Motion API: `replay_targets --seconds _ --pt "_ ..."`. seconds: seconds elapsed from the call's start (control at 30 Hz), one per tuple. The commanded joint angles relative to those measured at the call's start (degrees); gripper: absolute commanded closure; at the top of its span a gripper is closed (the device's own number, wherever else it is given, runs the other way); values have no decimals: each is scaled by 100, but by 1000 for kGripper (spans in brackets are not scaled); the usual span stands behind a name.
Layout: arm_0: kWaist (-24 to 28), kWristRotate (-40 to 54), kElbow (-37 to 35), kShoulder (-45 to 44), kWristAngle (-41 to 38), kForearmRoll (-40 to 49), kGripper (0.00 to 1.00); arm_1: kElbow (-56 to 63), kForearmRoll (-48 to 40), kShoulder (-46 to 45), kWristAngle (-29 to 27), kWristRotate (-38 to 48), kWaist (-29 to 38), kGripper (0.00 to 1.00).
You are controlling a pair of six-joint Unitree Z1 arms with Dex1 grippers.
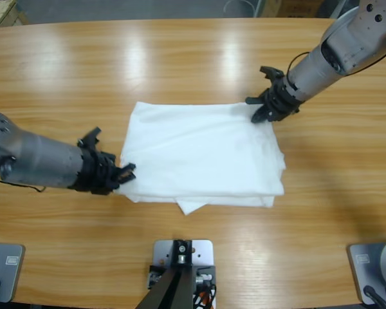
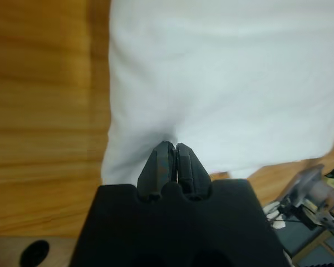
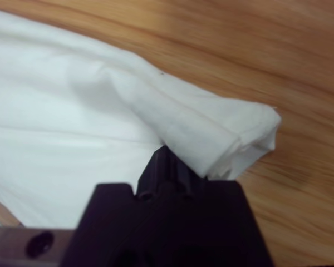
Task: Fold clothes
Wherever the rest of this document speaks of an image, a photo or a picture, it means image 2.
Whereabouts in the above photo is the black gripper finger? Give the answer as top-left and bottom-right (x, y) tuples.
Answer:
(177, 142), (212, 201)
(137, 141), (176, 201)

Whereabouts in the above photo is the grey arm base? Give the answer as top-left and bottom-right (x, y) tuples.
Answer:
(278, 165), (334, 231)

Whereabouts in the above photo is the white T-shirt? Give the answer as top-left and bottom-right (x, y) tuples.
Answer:
(101, 0), (334, 186)

